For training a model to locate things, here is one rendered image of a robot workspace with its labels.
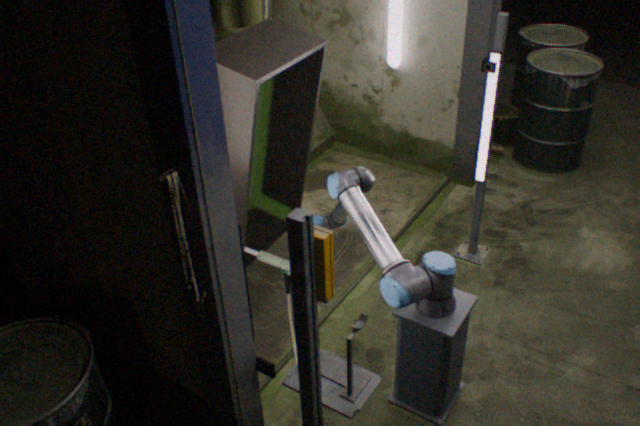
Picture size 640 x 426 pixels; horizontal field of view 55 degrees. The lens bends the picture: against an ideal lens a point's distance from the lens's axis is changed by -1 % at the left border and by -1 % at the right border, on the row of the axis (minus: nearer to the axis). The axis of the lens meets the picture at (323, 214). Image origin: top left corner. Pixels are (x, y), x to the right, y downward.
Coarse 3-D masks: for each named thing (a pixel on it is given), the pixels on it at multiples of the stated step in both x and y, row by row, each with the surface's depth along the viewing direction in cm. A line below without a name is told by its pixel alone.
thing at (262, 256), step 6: (252, 252) 342; (258, 252) 340; (264, 252) 340; (258, 258) 340; (264, 258) 337; (270, 258) 335; (276, 258) 335; (270, 264) 337; (276, 264) 334; (282, 264) 332; (288, 264) 331; (288, 270) 331; (288, 276) 335; (288, 282) 338; (288, 288) 341
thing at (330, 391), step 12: (372, 372) 239; (288, 384) 235; (324, 384) 235; (336, 384) 234; (372, 384) 234; (324, 396) 230; (336, 396) 230; (360, 396) 229; (336, 408) 225; (348, 408) 225
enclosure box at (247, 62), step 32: (256, 32) 301; (288, 32) 306; (224, 64) 272; (256, 64) 276; (288, 64) 283; (320, 64) 316; (224, 96) 279; (256, 96) 271; (288, 96) 338; (256, 128) 358; (288, 128) 350; (256, 160) 376; (288, 160) 362; (256, 192) 391; (288, 192) 376; (256, 224) 375; (256, 256) 352
